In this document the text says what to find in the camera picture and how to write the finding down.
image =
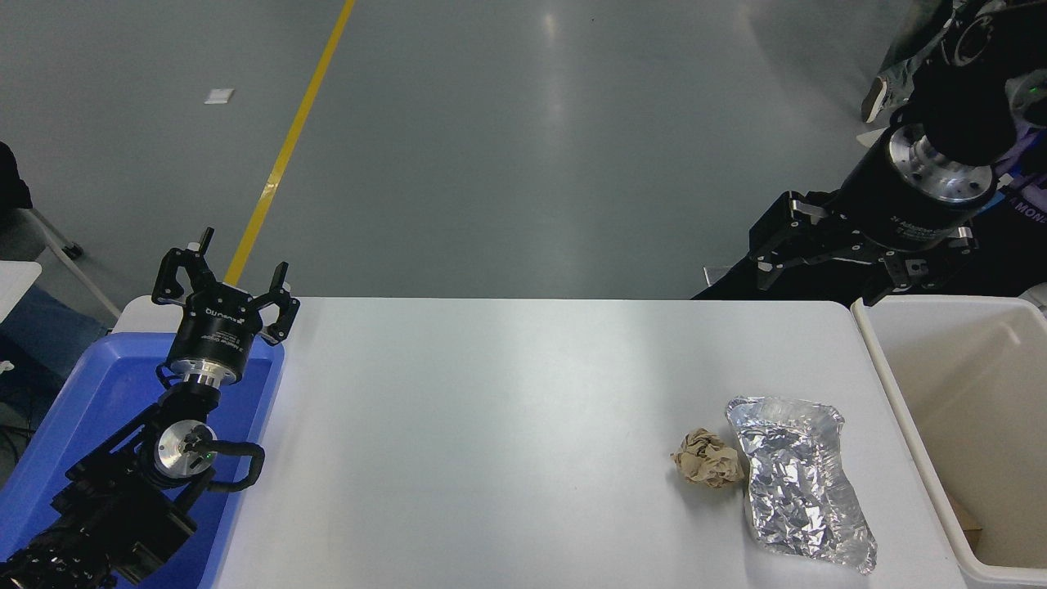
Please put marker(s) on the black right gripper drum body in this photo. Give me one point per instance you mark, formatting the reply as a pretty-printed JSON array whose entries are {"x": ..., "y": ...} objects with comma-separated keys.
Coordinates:
[{"x": 891, "y": 209}]

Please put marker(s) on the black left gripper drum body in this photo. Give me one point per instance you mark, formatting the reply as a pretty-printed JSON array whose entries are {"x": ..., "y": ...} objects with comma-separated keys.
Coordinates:
[{"x": 214, "y": 327}]

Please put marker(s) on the silver foil tray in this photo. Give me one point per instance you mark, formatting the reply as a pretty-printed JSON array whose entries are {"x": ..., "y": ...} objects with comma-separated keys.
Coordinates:
[{"x": 793, "y": 483}]

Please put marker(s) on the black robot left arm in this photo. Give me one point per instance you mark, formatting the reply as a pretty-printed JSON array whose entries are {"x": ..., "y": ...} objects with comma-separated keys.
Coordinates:
[{"x": 123, "y": 507}]

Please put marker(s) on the white flat plastic piece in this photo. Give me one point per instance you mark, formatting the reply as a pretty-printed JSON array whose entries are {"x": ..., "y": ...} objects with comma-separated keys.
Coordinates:
[{"x": 873, "y": 137}]

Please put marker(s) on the person in black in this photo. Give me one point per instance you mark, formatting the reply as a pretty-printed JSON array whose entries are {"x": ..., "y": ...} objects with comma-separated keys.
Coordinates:
[{"x": 732, "y": 282}]

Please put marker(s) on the blue plastic tray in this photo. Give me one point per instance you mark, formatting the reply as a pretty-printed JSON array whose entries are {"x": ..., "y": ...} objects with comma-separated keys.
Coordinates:
[{"x": 90, "y": 393}]

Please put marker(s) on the blue fabric bundle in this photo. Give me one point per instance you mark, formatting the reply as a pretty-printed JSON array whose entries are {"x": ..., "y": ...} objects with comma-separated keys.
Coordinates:
[{"x": 45, "y": 331}]

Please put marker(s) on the person standing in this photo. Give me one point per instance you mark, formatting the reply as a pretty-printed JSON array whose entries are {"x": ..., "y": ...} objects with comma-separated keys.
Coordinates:
[{"x": 912, "y": 57}]

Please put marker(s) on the large pale plastic bin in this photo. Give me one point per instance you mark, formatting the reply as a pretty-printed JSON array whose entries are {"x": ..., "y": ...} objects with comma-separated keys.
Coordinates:
[{"x": 981, "y": 409}]

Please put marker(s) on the small white side table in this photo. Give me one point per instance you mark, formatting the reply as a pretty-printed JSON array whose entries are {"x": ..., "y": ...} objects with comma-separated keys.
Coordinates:
[{"x": 15, "y": 286}]

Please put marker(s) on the white paper scrap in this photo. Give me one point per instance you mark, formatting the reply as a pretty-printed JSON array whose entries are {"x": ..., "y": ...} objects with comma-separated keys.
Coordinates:
[{"x": 218, "y": 96}]

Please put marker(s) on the person at edge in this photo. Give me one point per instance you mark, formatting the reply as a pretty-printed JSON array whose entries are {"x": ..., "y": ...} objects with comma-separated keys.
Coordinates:
[{"x": 10, "y": 176}]

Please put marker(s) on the crumpled tan paper ball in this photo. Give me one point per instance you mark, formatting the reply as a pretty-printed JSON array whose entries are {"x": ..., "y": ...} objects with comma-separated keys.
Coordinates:
[{"x": 707, "y": 460}]

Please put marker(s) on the grey metal chair frame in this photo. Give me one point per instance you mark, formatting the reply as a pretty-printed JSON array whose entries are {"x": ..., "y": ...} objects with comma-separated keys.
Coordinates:
[{"x": 51, "y": 237}]

